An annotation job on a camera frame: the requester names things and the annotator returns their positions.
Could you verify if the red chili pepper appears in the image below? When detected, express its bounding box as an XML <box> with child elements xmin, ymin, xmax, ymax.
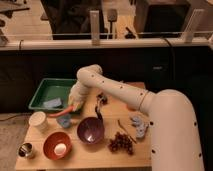
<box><xmin>47</xmin><ymin>105</ymin><xmax>79</xmax><ymax>117</ymax></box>

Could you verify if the thin brown stick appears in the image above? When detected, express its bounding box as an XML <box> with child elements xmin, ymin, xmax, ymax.
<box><xmin>117</xmin><ymin>119</ymin><xmax>137</xmax><ymax>144</ymax></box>

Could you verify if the red bowl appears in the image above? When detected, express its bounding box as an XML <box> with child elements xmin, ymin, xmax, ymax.
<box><xmin>43</xmin><ymin>132</ymin><xmax>72</xmax><ymax>160</ymax></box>

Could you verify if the small metal cup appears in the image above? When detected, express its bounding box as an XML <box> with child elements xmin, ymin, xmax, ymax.
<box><xmin>18</xmin><ymin>143</ymin><xmax>35</xmax><ymax>159</ymax></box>

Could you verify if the blue plastic cup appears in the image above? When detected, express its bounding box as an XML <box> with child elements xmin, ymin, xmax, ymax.
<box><xmin>56</xmin><ymin>114</ymin><xmax>71</xmax><ymax>128</ymax></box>

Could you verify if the white paper cup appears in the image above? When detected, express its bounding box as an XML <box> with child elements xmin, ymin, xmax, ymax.
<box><xmin>29</xmin><ymin>111</ymin><xmax>48</xmax><ymax>132</ymax></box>

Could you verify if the blue crumpled cloth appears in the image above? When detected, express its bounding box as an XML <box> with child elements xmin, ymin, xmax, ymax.
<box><xmin>131</xmin><ymin>116</ymin><xmax>148</xmax><ymax>139</ymax></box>

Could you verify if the white egg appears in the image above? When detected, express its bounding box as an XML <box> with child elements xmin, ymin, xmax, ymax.
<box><xmin>54</xmin><ymin>143</ymin><xmax>66</xmax><ymax>155</ymax></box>

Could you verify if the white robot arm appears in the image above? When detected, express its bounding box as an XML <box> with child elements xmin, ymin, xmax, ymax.
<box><xmin>69</xmin><ymin>64</ymin><xmax>205</xmax><ymax>171</ymax></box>

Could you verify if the purple bowl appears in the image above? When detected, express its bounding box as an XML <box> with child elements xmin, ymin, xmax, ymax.
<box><xmin>77</xmin><ymin>117</ymin><xmax>105</xmax><ymax>144</ymax></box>

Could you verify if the black handled tool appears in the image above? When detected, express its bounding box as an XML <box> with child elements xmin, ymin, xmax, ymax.
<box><xmin>95</xmin><ymin>106</ymin><xmax>103</xmax><ymax>122</ymax></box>

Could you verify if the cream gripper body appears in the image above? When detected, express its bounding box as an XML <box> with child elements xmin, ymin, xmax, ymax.
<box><xmin>68</xmin><ymin>82</ymin><xmax>88</xmax><ymax>110</ymax></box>

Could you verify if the bunch of red grapes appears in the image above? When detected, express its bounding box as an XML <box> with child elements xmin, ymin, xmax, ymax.
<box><xmin>108</xmin><ymin>132</ymin><xmax>134</xmax><ymax>155</ymax></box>

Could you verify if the green plastic tray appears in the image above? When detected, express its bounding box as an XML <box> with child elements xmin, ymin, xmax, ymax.
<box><xmin>28</xmin><ymin>78</ymin><xmax>76</xmax><ymax>113</ymax></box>

